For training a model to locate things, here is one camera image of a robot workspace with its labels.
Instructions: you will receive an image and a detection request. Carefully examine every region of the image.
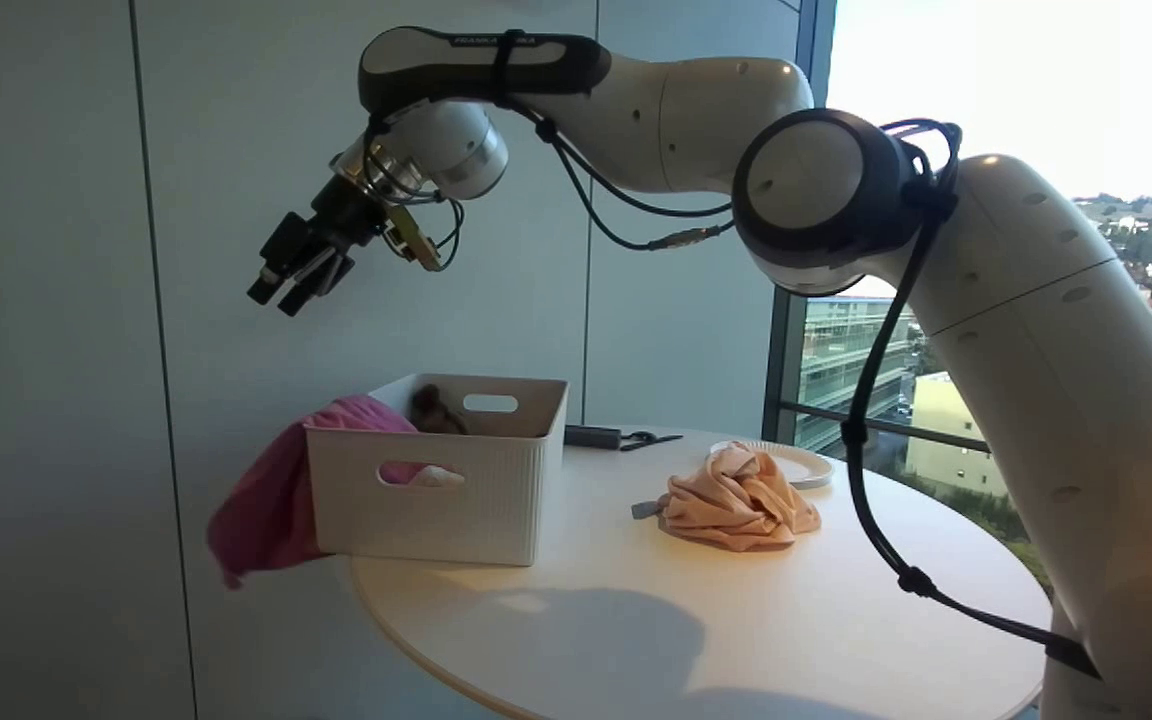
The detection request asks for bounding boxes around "white storage container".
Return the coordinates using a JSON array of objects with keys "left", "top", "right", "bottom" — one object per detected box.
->
[{"left": 308, "top": 370, "right": 567, "bottom": 563}]

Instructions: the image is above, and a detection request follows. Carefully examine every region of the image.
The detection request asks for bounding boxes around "black hair brush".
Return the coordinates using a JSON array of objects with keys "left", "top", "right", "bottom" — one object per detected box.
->
[{"left": 566, "top": 425, "right": 685, "bottom": 451}]

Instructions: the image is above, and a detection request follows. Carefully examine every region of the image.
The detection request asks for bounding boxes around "wrist camera with yellow mount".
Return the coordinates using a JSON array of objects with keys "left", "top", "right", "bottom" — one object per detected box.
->
[{"left": 334, "top": 140, "right": 465, "bottom": 270}]

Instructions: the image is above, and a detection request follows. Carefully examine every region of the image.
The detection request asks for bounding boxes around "pink towel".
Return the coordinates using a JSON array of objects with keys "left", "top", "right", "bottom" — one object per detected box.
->
[{"left": 207, "top": 395, "right": 418, "bottom": 586}]

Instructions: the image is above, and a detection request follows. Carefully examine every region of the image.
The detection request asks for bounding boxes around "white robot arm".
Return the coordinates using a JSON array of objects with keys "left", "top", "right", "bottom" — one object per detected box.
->
[{"left": 252, "top": 22, "right": 1152, "bottom": 720}]

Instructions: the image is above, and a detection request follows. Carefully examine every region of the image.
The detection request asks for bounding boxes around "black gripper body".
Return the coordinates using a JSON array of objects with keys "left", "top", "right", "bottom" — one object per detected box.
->
[{"left": 259, "top": 175, "right": 385, "bottom": 285}]

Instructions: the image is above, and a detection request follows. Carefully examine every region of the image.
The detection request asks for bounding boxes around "peach t-shirt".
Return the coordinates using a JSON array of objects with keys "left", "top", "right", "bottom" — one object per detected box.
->
[{"left": 655, "top": 440, "right": 820, "bottom": 552}]

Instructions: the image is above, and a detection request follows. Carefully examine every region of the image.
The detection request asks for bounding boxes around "brown item inside container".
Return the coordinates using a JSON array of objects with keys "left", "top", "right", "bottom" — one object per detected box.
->
[{"left": 408, "top": 384, "right": 465, "bottom": 430}]

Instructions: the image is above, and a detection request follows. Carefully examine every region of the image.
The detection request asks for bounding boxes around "white paper plate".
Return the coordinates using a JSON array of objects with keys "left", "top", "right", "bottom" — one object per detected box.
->
[{"left": 772, "top": 448, "right": 834, "bottom": 487}]

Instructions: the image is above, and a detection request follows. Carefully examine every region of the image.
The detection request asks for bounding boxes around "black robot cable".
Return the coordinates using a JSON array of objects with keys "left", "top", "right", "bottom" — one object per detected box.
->
[{"left": 494, "top": 27, "right": 1099, "bottom": 681}]

